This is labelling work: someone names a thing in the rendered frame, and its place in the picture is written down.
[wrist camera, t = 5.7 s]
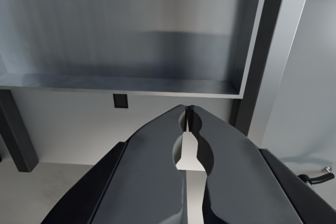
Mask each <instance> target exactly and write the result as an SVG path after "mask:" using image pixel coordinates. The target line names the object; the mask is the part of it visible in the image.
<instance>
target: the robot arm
mask: <svg viewBox="0 0 336 224"><path fill-rule="evenodd" d="M187 122H188V130H189V132H191V133H192V134H193V135H194V137H195V138H196V140H197V142H198V145H197V154H196V158H197V160H198V161H199V162H200V163H201V165H202V166H203V168H204V169H205V172H206V174H207V178H206V182H205V189H204V195H203V201H202V216H203V223H204V224H336V211H335V210H334V209H333V208H332V207H331V206H330V205H329V204H328V203H327V202H326V201H325V200H324V199H322V198H321V197H320V196H319V195H318V194H317V193H316V192H315V191H314V190H312V189H311V188H310V187H309V186H308V185H307V184H306V183H305V182H304V181H302V180H301V179H300V178H299V177H298V176H297V175H296V174H295V173H293V172H292V171H291V170H290V169H289V168H288V167H287V166H286V165H285V164H283V163H282V162H281V161H280V160H279V159H278V158H277V157H276V156H275V155H273V154H272V153H271V152H270V151H269V150H268V149H267V148H258V147H257V146H256V145H255V144H254V143H253V142H252V141H251V140H250V139H249V138H247V137H246V136H245V135H244V134H243V133H241V132H240V131H239V130H237V129H236V128H235V127H233V126H232V125H230V124H228V123H227V122H225V121H223V120H222V119H220V118H218V117H217V116H215V115H213V114H212V113H210V112H208V111H207V110H205V109H203V108H202V107H200V106H197V105H190V106H185V105H183V104H179V105H177V106H176V107H174V108H172V109H170V110H168V111H167V112H165V113H163V114H161V115H160V116H158V117H156V118H155V119H153V120H151V121H149V122H148V123H146V124H145V125H143V126H142V127H141V128H139V129H138V130H137V131H136V132H135V133H133V134H132V135H131V136H130V137H129V138H128V139H127V140H126V141H125V142H122V141H119V142H118V143H117V144H116V145H115V146H114V147H113V148H112V149H111V150H110V151H109V152H108V153H107V154H106V155H105V156H104V157H103V158H102V159H101V160H99V161H98V162H97V163H96V164H95V165H94V166H93V167H92V168H91V169H90V170H89V171H88V172H87V173H86V174H85V175H84V176H83V177H82V178H81V179H80V180H79V181H78V182H76V183H75V184H74V185H73V186H72V187H71V188H70V189H69V190H68V191H67V192H66V193H65V194H64V196H63V197H62V198H61V199H60V200H59V201H58V202H57V203H56V204H55V206H54V207H53V208H52V209H51V210H50V212H49V213H48V214H47V216H46V217H45V218H44V220H43V221H42V222H41V224H182V214H183V201H184V179H183V176H182V175H181V173H180V172H179V170H178V169H177V167H176V164H177V163H178V162H179V160H180V159H181V157H182V142H183V133H184V132H187Z"/></svg>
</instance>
